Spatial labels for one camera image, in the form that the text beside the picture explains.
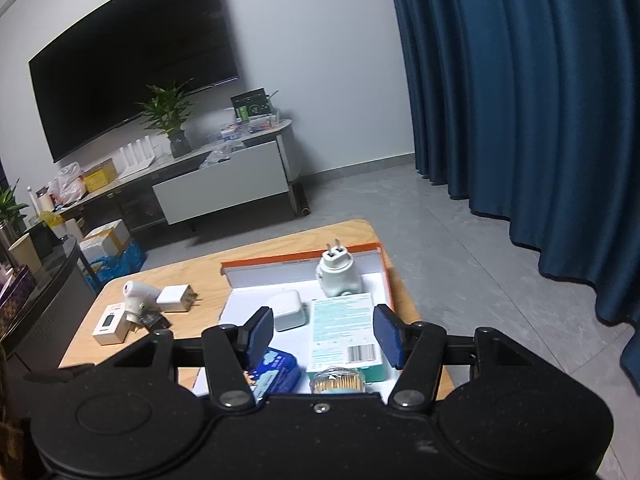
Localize white charger plug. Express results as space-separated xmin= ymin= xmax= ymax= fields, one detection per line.
xmin=156 ymin=284 xmax=198 ymax=313

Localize black Ugreen charger plug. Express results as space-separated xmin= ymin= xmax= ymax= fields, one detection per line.
xmin=139 ymin=310 xmax=171 ymax=333

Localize clear toothpick jar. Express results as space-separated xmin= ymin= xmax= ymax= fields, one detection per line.
xmin=310 ymin=367 xmax=366 ymax=394

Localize white mosquito repellent heater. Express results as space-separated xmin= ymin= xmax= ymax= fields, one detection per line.
xmin=122 ymin=281 xmax=162 ymax=328

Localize white charger box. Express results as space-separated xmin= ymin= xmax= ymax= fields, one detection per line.
xmin=92 ymin=302 xmax=130 ymax=346

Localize blue tissue pack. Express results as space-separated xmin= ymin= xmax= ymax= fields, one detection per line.
xmin=244 ymin=348 xmax=302 ymax=402

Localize white charger in tray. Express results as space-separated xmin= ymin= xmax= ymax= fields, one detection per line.
xmin=267 ymin=289 xmax=307 ymax=333

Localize orange white box tray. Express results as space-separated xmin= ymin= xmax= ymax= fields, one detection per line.
xmin=219 ymin=243 xmax=399 ymax=398

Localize teal white carton box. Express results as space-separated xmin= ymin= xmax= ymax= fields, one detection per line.
xmin=306 ymin=292 xmax=387 ymax=382

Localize white heater in tray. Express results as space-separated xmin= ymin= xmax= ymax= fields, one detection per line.
xmin=316 ymin=238 xmax=363 ymax=298

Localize blue plastic bag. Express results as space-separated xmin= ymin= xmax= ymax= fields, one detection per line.
xmin=82 ymin=237 xmax=146 ymax=292

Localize white yellow floor boxes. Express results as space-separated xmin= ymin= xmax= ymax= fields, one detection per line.
xmin=80 ymin=219 xmax=131 ymax=263

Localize black round side table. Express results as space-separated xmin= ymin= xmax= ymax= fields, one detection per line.
xmin=1 ymin=235 xmax=101 ymax=375

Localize white TV cabinet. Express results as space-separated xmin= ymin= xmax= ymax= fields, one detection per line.
xmin=60 ymin=119 xmax=310 ymax=232

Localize white router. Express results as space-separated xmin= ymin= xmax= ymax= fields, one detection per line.
xmin=119 ymin=136 xmax=155 ymax=179

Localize yellow box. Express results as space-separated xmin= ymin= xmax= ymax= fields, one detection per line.
xmin=82 ymin=158 xmax=118 ymax=193

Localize clear boxes on cabinet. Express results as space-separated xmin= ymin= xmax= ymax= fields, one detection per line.
xmin=207 ymin=113 xmax=280 ymax=143

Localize pink plastic bag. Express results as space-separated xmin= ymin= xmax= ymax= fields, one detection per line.
xmin=48 ymin=162 xmax=87 ymax=206

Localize black green product box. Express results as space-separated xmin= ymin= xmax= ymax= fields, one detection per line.
xmin=231 ymin=88 xmax=271 ymax=122

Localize potted green plant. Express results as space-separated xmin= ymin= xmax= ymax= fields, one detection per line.
xmin=139 ymin=81 xmax=192 ymax=158

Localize blue curtain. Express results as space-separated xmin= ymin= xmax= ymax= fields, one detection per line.
xmin=383 ymin=0 xmax=640 ymax=386

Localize black wall television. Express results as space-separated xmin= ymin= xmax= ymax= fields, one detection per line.
xmin=29 ymin=0 xmax=239 ymax=160

